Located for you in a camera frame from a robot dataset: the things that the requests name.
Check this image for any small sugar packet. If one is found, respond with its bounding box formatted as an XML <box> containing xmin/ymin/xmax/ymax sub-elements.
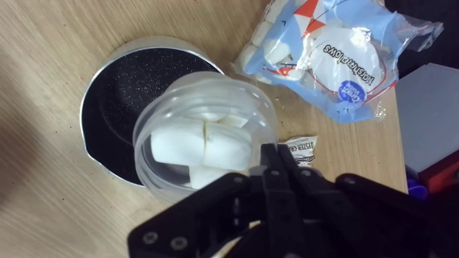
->
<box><xmin>280</xmin><ymin>135</ymin><xmax>320</xmax><ymax>169</ymax></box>

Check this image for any marshmallow bag blue white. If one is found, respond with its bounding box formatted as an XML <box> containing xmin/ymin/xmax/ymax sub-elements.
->
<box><xmin>236</xmin><ymin>0</ymin><xmax>445</xmax><ymax>126</ymax></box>

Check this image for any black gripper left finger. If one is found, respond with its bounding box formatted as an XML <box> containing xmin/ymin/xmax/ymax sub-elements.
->
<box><xmin>127</xmin><ymin>142</ymin><xmax>294</xmax><ymax>258</ymax></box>

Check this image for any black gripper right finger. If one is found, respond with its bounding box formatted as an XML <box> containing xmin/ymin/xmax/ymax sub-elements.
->
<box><xmin>277</xmin><ymin>143</ymin><xmax>459</xmax><ymax>258</ymax></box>

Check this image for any clear bowl with marshmallows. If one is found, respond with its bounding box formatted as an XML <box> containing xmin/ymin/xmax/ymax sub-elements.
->
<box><xmin>132</xmin><ymin>70</ymin><xmax>280</xmax><ymax>205</ymax></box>

